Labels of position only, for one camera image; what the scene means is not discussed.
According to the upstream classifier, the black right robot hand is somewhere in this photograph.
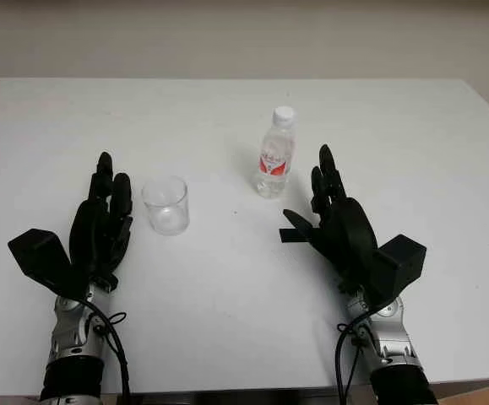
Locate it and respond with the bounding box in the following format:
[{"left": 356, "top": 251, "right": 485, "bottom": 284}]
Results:
[{"left": 283, "top": 143, "right": 379, "bottom": 299}]

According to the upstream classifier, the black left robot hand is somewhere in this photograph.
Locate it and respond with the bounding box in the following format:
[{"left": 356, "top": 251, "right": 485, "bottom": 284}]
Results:
[{"left": 68, "top": 150, "right": 135, "bottom": 294}]

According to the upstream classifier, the clear water bottle red label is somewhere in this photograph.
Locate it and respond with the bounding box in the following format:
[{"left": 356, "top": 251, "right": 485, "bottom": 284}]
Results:
[{"left": 252, "top": 105, "right": 298, "bottom": 199}]

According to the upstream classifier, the clear plastic cup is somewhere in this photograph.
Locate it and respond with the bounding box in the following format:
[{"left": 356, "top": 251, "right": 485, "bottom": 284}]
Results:
[{"left": 141, "top": 175, "right": 191, "bottom": 237}]

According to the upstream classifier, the black tape strip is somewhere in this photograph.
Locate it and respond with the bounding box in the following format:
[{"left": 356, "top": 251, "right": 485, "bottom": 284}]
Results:
[{"left": 280, "top": 229, "right": 312, "bottom": 245}]

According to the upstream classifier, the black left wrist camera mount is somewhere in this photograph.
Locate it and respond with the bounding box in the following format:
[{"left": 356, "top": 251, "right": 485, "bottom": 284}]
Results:
[{"left": 7, "top": 228, "right": 89, "bottom": 299}]

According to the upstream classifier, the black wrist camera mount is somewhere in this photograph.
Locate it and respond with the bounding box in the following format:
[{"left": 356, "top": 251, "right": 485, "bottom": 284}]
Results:
[
  {"left": 370, "top": 234, "right": 427, "bottom": 307},
  {"left": 7, "top": 228, "right": 89, "bottom": 299}
]

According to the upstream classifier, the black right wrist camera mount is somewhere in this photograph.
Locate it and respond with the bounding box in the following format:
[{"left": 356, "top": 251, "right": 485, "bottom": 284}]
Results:
[{"left": 370, "top": 234, "right": 427, "bottom": 307}]

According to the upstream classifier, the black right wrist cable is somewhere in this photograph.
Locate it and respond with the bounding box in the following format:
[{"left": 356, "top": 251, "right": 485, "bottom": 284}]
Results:
[{"left": 334, "top": 314, "right": 374, "bottom": 405}]

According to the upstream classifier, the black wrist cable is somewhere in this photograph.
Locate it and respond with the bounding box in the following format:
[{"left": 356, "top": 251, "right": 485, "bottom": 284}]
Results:
[
  {"left": 73, "top": 294, "right": 132, "bottom": 405},
  {"left": 334, "top": 314, "right": 374, "bottom": 405}
]

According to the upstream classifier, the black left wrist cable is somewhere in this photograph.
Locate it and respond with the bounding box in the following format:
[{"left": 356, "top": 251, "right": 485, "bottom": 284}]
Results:
[{"left": 73, "top": 294, "right": 132, "bottom": 405}]

